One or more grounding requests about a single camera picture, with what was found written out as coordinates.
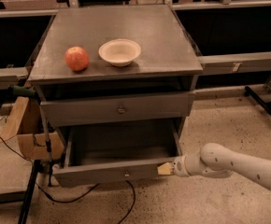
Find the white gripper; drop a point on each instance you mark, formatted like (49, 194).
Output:
(179, 167)

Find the grey drawer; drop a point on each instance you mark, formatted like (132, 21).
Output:
(119, 151)
(118, 108)

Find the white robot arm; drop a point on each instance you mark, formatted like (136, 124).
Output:
(216, 161)

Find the grey top drawer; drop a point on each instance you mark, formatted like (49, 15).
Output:
(118, 108)

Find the grey wooden drawer cabinet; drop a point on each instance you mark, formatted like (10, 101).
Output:
(167, 62)

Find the white paper bowl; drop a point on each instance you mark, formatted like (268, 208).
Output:
(119, 52)

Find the black tripod stand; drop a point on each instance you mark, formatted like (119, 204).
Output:
(29, 193)

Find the red apple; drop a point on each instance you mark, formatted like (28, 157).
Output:
(77, 58)

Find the cardboard box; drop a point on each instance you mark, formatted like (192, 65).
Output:
(22, 124)

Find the grey right rail beam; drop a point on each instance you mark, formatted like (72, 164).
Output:
(235, 63)

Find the grey rail beam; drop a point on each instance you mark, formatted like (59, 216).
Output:
(12, 76)
(235, 63)

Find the green handled pole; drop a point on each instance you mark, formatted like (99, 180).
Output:
(42, 123)

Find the grey left rail beam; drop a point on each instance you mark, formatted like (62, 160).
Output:
(12, 76)

